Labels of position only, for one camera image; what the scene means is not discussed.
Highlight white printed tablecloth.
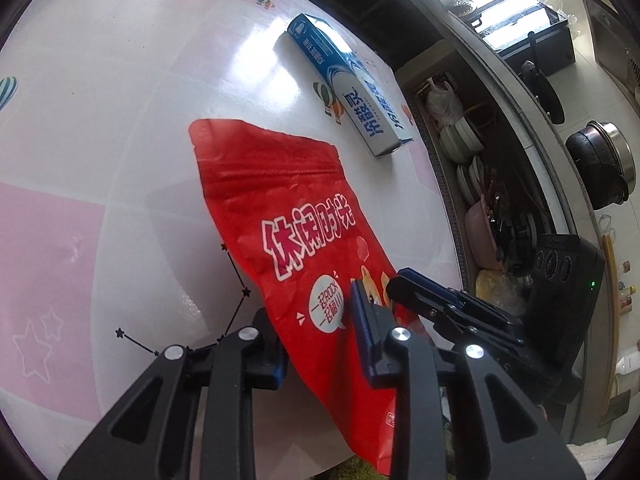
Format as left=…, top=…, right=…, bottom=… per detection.
left=0, top=0, right=466, bottom=480

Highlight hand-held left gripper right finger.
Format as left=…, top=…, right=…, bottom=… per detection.
left=350, top=279, right=586, bottom=480

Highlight blue and white carton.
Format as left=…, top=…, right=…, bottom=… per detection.
left=287, top=13, right=415, bottom=157

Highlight black gas stove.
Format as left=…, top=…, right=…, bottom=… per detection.
left=477, top=0, right=576, bottom=78

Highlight stack of bowls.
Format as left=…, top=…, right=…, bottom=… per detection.
left=439, top=119, right=485, bottom=163

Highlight steel range hood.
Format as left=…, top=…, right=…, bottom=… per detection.
left=580, top=0, right=640, bottom=106

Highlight pink pot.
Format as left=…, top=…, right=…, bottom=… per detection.
left=464, top=199, right=501, bottom=266

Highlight yellow plastic bag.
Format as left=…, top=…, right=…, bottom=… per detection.
left=475, top=269, right=526, bottom=311

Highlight black cooking pot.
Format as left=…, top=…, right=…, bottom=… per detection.
left=565, top=120, right=637, bottom=211

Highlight black wok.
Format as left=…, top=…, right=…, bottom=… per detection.
left=520, top=32, right=566, bottom=126

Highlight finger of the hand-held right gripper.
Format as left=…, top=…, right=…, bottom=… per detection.
left=387, top=276, right=526, bottom=356
left=400, top=269, right=523, bottom=333

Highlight green fluffy mat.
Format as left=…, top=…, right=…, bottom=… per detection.
left=345, top=455, right=391, bottom=478

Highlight grey stone counter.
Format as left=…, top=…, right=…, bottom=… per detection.
left=360, top=0, right=601, bottom=241

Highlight red snack pouch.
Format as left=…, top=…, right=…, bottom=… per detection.
left=188, top=118, right=436, bottom=476

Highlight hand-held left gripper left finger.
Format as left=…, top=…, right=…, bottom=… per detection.
left=57, top=307, right=288, bottom=480

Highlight white plastic bag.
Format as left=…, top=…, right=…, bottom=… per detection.
left=425, top=79, right=463, bottom=126

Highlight stack of plates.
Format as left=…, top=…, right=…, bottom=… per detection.
left=455, top=155, right=501, bottom=201

